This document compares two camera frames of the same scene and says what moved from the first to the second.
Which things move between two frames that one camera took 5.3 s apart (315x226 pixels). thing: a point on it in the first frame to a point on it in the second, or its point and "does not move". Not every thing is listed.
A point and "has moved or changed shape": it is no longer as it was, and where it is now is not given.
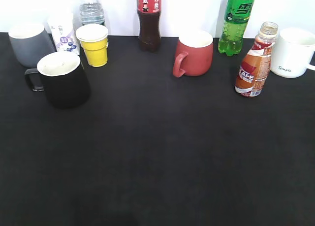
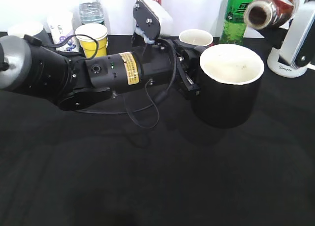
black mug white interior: x=61 y=76 has moved or changed shape
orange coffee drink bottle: x=254 y=68 to x=271 y=8
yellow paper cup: x=93 y=38 does not move
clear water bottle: x=91 y=12 does not move
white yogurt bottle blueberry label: x=62 y=27 does not move
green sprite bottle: x=238 y=6 does not move
